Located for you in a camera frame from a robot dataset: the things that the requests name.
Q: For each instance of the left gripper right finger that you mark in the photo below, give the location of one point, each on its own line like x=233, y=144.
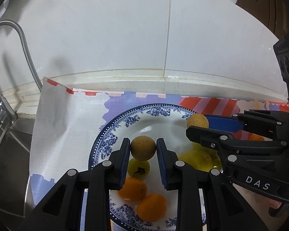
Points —
x=208, y=194

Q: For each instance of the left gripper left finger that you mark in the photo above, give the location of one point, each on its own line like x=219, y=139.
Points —
x=61, y=207

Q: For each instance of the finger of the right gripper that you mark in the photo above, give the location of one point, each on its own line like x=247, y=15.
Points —
x=271, y=124
x=210, y=137

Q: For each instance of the tan longan fruit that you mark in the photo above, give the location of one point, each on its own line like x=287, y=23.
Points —
x=198, y=120
x=143, y=148

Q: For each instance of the small orange mandarin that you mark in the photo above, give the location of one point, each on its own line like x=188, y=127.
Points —
x=152, y=207

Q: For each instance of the small orange kumquat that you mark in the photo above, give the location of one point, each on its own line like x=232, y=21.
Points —
x=133, y=190

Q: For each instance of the green tomato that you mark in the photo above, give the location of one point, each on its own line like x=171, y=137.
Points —
x=138, y=169

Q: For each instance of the green apple back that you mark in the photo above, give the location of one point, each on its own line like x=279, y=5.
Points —
x=199, y=147

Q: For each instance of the steel kitchen sink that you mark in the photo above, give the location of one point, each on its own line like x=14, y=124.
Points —
x=15, y=144

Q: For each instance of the operator right hand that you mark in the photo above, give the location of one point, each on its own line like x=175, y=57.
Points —
x=273, y=203

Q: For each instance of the blue white porcelain plate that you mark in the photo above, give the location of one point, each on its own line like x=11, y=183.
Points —
x=165, y=121

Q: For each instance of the colourful patterned table mat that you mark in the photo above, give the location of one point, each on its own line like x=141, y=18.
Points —
x=68, y=121

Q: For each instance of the curved chrome faucet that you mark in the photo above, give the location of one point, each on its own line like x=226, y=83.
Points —
x=16, y=64

